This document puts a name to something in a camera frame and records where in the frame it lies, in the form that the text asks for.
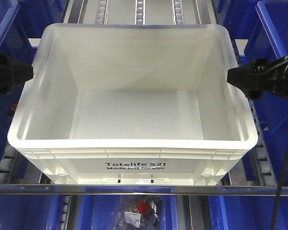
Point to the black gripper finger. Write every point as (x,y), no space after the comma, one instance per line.
(13,74)

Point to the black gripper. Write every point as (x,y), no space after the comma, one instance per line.
(259,76)

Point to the white plastic tote bin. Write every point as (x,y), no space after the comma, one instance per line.
(111,104)

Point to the blue bin right shelf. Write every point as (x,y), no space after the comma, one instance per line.
(270,40)

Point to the blue bin shelf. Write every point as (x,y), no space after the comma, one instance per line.
(270,40)
(13,42)

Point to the blue bin left shelf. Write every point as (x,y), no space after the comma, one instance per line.
(13,42)

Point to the blue bin lower left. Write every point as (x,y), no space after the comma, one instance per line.
(30,212)

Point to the blue bin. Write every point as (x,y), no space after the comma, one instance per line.
(247,212)
(30,212)
(99,212)

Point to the blue bin lower right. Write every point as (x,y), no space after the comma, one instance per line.
(247,212)

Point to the blue bin lower middle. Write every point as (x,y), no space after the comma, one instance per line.
(99,212)

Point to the right roller track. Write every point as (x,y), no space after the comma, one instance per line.
(258,159)

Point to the roller track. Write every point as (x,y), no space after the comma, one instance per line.
(7,164)
(258,159)

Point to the left roller track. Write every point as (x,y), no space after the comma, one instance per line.
(7,164)

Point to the bagged parts with red piece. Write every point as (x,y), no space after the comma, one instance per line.
(139,213)

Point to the metal shelf front rail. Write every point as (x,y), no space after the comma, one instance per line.
(73,189)

